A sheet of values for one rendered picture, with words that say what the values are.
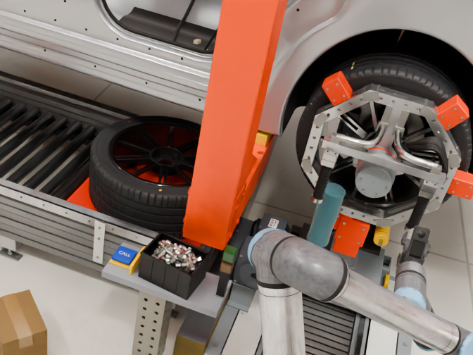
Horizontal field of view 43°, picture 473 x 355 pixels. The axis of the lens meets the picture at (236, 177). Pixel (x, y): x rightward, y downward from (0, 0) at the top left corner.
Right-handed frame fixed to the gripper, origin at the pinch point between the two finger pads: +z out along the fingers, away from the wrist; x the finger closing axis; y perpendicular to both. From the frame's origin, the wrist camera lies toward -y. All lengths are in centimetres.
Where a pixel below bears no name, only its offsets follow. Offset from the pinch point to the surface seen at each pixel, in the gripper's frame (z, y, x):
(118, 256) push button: -23, 35, -93
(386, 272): 58, 68, 6
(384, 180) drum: 15.9, -4.4, -13.7
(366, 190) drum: 15.9, 1.7, -18.4
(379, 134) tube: 20.6, -18.4, -20.3
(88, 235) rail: 1, 53, -117
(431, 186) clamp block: 8.6, -12.0, 0.4
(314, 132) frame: 30, -7, -43
